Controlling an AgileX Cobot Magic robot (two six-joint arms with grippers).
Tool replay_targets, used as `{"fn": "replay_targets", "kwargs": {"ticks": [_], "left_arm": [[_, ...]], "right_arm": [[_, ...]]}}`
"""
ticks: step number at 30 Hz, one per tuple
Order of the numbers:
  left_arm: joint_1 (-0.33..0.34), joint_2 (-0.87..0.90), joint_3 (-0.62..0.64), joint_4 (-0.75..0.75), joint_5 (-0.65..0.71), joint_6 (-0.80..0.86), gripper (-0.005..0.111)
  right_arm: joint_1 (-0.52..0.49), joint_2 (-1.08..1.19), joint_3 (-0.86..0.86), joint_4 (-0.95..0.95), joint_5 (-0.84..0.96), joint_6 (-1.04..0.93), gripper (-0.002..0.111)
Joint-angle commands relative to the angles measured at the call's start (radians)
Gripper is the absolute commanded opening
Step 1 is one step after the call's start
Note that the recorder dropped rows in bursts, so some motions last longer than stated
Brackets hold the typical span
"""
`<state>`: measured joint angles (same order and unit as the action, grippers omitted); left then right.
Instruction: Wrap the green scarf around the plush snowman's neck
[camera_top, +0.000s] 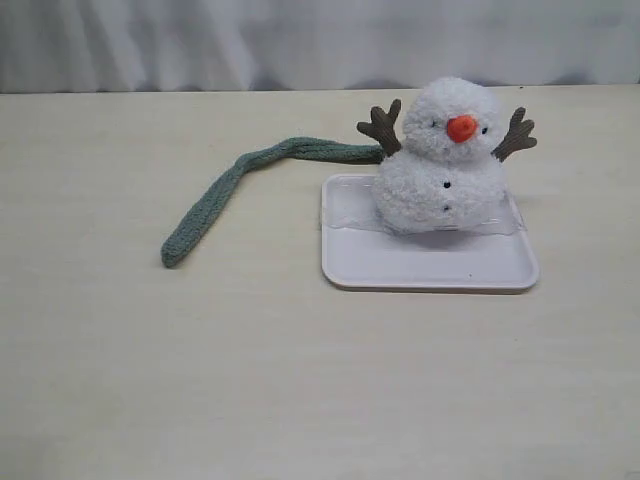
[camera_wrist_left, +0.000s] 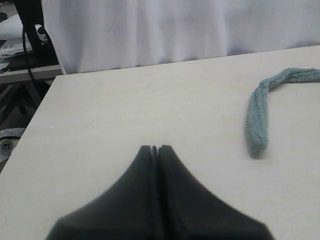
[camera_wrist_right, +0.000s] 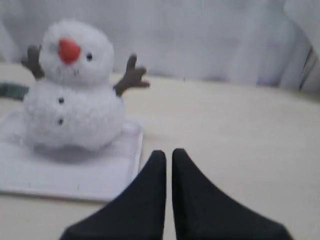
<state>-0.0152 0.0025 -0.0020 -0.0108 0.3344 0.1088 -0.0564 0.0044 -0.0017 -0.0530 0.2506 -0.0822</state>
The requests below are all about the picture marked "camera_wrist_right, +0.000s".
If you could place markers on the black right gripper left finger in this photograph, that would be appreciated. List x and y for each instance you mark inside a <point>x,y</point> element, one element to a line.
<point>138,213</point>

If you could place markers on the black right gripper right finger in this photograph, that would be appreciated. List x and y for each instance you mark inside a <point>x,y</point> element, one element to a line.
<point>202,211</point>

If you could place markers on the white plush snowman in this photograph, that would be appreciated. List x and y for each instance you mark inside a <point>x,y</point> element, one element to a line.
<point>75,104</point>

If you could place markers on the green knitted scarf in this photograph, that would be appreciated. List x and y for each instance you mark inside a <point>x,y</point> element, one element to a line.
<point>13,91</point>

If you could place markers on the white plastic tray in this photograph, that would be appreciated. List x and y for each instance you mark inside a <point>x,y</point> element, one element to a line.
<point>70,173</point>

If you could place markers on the white backdrop curtain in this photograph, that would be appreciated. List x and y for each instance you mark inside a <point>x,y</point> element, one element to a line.
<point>258,42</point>

